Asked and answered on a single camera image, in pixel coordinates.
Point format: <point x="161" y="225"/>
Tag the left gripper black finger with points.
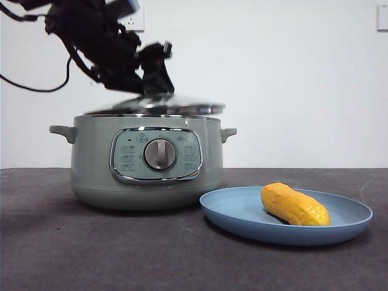
<point x="124" y="83"/>
<point x="159" y="80"/>

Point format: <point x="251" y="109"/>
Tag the glass lid with green knob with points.
<point x="169" y="106"/>

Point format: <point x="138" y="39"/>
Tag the yellow corn cob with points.
<point x="291" y="206"/>

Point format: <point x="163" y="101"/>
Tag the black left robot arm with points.
<point x="97" y="39"/>

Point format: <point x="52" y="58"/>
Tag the pale green electric steamer pot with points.
<point x="97" y="157"/>

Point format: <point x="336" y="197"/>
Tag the blue round plate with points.
<point x="236" y="209"/>

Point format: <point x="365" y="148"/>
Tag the white wall power socket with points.
<point x="138" y="21"/>

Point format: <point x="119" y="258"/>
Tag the white wall switch plate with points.
<point x="383" y="18"/>

